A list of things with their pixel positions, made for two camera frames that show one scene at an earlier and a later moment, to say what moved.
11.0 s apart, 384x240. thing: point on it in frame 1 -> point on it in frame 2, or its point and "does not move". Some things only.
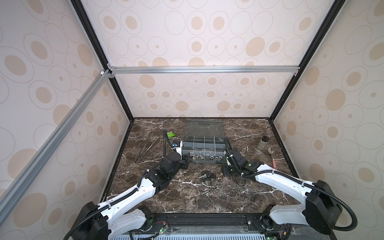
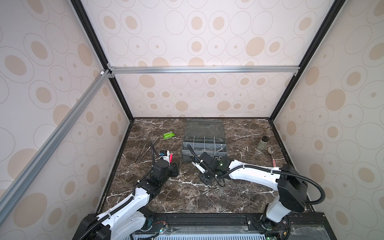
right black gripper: [225, 171] -> [202, 179]
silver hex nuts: [216, 158] does not move
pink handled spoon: [274, 160] does not move
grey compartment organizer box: [204, 140] does not move
